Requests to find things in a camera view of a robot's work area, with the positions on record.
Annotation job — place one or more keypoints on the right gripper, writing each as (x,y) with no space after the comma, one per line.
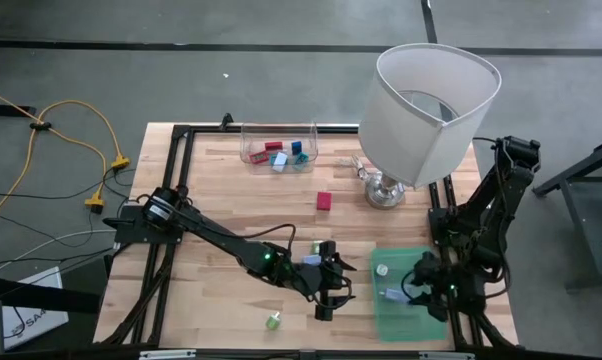
(436,287)

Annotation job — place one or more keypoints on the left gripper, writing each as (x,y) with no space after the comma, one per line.
(321,280)

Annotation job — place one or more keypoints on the light blue wall charger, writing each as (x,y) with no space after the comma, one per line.
(396,296)

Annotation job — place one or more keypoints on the white power adapter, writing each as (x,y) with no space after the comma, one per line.
(280,161)

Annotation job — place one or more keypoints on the dark blue digital clock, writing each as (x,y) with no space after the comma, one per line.
(296,147)

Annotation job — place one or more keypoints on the red digital clock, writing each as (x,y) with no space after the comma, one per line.
(274,146)
(259,157)
(324,201)

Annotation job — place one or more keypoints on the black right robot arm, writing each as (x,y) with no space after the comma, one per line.
(501,200)

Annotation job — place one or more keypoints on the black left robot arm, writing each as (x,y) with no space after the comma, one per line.
(221,240)

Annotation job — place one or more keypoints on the translucent teal plastic tray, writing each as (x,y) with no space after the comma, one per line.
(401,325)

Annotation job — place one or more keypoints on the light blue cube charger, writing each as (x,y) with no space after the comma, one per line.
(311,260)

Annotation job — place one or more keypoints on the green white plug adapter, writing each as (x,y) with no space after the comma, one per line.
(273,321)

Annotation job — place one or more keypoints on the clear plastic bin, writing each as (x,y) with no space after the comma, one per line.
(306,132)

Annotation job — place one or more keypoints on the silver table lamp white shade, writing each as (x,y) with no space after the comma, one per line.
(421,140)

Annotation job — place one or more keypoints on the black metal stand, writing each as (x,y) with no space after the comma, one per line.
(581,210)

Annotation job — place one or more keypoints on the small black clamp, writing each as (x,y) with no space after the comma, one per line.
(226,120)

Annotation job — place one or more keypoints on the black flat beam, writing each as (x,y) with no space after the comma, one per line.
(36,297)

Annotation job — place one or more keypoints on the white printed box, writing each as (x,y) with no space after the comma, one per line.
(36,315)

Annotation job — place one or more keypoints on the black floor bar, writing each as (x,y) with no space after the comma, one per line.
(6,109)

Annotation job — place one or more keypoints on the silver edge bracket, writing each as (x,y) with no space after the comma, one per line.
(167,354)
(446,356)

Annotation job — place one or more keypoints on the black metal table frame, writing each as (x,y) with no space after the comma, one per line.
(211,130)

